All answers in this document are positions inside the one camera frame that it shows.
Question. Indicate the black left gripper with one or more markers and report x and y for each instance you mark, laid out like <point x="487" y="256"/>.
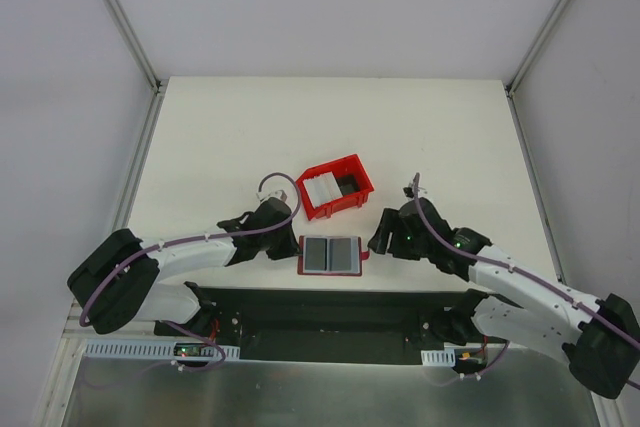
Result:
<point x="288" y="243"/>

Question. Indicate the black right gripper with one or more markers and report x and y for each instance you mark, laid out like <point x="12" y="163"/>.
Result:
<point x="388" y="234"/>

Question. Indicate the red leather card holder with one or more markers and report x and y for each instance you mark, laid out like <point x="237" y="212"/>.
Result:
<point x="359" y="256"/>

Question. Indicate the red plastic bin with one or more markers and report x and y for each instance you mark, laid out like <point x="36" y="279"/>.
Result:
<point x="353" y="180"/>

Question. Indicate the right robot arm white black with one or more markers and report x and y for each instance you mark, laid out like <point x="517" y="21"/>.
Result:
<point x="596" y="339"/>

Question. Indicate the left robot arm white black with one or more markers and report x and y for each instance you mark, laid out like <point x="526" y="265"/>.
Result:
<point x="127" y="279"/>

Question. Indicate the white card stack in bin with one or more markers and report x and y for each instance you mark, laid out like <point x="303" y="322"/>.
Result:
<point x="322" y="189"/>

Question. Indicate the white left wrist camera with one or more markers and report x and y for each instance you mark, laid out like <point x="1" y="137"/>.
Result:
<point x="278" y="194"/>

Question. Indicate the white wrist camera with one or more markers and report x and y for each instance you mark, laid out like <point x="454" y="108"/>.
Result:
<point x="278" y="194"/>
<point x="412" y="191"/>

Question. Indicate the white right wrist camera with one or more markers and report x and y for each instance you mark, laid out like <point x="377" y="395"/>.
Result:
<point x="412" y="191"/>

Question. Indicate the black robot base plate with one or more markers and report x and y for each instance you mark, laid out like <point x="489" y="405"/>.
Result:
<point x="353" y="327"/>

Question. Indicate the white slotted cable duct right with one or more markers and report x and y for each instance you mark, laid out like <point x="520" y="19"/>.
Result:
<point x="439" y="358"/>

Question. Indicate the white slotted cable duct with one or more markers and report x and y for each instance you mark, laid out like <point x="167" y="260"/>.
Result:
<point x="159" y="350"/>
<point x="439" y="358"/>

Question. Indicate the aluminium side rail right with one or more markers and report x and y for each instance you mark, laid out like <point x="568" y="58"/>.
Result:
<point x="543" y="256"/>

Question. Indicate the aluminium side rail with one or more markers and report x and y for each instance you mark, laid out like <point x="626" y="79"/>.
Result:
<point x="543" y="256"/>
<point x="136" y="160"/>

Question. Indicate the aluminium side rail left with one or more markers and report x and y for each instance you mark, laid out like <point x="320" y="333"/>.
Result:
<point x="136" y="160"/>

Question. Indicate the white slotted cable duct left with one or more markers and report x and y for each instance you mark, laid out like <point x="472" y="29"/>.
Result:
<point x="159" y="350"/>

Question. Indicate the aluminium frame post left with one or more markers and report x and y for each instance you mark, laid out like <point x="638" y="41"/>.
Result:
<point x="131" y="40"/>

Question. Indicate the aluminium frame post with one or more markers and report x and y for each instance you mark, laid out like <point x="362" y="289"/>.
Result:
<point x="131" y="40"/>
<point x="540" y="39"/>

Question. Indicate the aluminium frame post right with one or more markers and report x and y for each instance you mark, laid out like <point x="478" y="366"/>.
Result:
<point x="540" y="39"/>

